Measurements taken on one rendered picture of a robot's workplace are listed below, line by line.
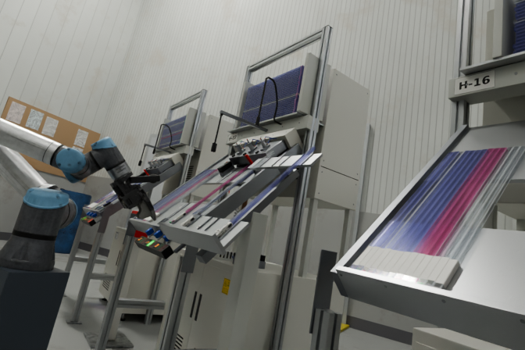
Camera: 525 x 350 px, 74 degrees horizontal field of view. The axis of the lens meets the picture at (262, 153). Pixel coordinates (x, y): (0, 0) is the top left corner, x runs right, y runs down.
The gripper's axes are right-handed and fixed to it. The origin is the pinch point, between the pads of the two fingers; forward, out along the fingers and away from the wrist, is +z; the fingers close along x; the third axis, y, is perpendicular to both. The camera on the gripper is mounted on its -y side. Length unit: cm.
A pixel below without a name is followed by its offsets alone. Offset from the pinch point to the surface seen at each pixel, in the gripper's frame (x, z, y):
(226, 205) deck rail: 10.0, 10.7, -24.0
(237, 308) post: 40.2, 29.0, 3.5
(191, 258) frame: 14.4, 17.4, 0.5
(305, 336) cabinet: 10, 86, -26
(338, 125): 10, 15, -104
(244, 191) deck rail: 10.0, 11.0, -34.3
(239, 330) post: 40, 35, 7
